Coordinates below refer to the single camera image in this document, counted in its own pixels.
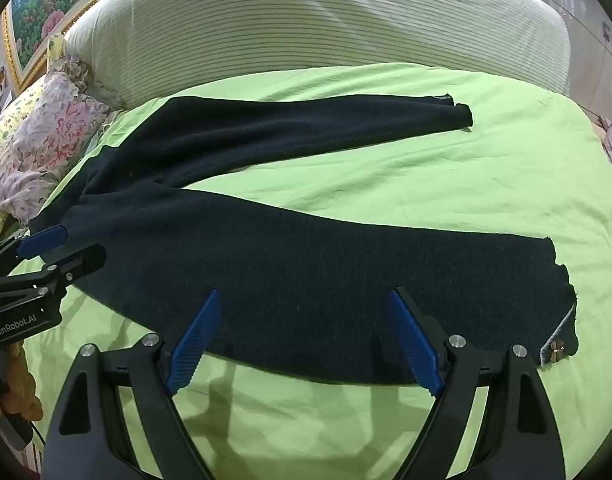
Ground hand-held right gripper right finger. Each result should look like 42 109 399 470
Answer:
387 287 569 480

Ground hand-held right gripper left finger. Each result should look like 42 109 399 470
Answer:
43 287 224 480

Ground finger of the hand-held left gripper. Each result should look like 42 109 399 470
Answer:
0 244 107 297
0 226 68 281

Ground dark navy pants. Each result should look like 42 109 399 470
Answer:
28 91 580 388

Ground person's left hand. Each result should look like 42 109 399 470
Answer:
0 345 44 423

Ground pink floral pillow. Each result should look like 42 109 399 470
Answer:
0 71 112 223

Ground yellow patterned pillow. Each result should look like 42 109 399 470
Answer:
0 77 49 248

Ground light green bed sheet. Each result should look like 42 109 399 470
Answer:
23 62 612 480

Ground grey floral pillow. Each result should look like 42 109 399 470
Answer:
48 55 127 111

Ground gold framed floral picture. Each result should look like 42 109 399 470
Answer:
1 0 152 91

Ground thin wall cable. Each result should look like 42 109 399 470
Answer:
588 40 612 111

